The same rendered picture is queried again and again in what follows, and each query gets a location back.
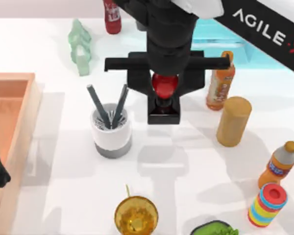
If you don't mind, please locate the salmon-coloured shallow box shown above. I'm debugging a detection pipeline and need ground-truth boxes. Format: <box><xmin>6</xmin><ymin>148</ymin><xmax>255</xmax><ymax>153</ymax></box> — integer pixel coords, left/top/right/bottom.
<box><xmin>0</xmin><ymin>72</ymin><xmax>43</xmax><ymax>235</ymax></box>

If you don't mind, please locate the light blue rack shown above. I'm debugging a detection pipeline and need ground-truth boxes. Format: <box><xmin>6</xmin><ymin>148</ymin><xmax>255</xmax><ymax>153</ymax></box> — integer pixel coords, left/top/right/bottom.
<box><xmin>191</xmin><ymin>18</ymin><xmax>283</xmax><ymax>72</ymax></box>

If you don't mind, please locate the grey pen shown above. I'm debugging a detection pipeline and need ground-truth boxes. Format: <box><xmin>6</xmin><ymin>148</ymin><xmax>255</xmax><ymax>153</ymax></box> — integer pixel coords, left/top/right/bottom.
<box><xmin>86</xmin><ymin>84</ymin><xmax>112</xmax><ymax>130</ymax></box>
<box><xmin>112</xmin><ymin>83</ymin><xmax>129</xmax><ymax>128</ymax></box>

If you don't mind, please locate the orange bottle with blue label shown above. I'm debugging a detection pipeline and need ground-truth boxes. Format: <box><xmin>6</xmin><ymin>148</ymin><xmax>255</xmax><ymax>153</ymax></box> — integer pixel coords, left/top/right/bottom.
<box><xmin>257</xmin><ymin>141</ymin><xmax>294</xmax><ymax>189</ymax></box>

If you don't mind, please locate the orange bottle with orange cap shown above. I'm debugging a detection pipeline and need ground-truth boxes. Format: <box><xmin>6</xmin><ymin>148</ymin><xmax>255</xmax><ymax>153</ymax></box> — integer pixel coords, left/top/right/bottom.
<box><xmin>205</xmin><ymin>50</ymin><xmax>236</xmax><ymax>111</ymax></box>

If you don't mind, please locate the white and grey pen holder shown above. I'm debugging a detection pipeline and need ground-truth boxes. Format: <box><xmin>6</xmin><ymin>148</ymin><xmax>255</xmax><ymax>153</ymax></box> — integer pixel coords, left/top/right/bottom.
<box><xmin>91</xmin><ymin>102</ymin><xmax>133</xmax><ymax>160</ymax></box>

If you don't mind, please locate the golden cup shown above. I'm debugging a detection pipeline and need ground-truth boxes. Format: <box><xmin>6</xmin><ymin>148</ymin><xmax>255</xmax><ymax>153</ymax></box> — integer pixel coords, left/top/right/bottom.
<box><xmin>114</xmin><ymin>184</ymin><xmax>159</xmax><ymax>235</ymax></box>

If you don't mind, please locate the stack of coloured rings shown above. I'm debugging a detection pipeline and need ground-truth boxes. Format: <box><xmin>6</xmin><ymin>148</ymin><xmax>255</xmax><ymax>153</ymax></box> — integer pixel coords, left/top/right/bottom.
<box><xmin>247</xmin><ymin>182</ymin><xmax>289</xmax><ymax>228</ymax></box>

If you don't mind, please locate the dark red bottle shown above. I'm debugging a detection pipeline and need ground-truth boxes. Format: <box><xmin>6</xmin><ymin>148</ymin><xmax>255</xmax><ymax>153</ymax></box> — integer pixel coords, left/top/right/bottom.
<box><xmin>151</xmin><ymin>72</ymin><xmax>179</xmax><ymax>115</ymax></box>

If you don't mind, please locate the tan cylinder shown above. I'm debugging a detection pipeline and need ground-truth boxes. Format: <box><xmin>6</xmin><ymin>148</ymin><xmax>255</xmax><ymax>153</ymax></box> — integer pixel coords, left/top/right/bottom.
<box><xmin>216</xmin><ymin>96</ymin><xmax>253</xmax><ymax>148</ymax></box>

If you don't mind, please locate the red bottle with white label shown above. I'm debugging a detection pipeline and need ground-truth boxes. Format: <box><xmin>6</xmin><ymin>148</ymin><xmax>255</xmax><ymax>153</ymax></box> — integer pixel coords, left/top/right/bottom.
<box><xmin>103</xmin><ymin>0</ymin><xmax>122</xmax><ymax>35</ymax></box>

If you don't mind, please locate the pale green trophy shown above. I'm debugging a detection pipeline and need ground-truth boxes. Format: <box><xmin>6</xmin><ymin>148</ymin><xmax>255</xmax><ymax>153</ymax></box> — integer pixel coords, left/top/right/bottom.
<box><xmin>68</xmin><ymin>19</ymin><xmax>93</xmax><ymax>77</ymax></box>

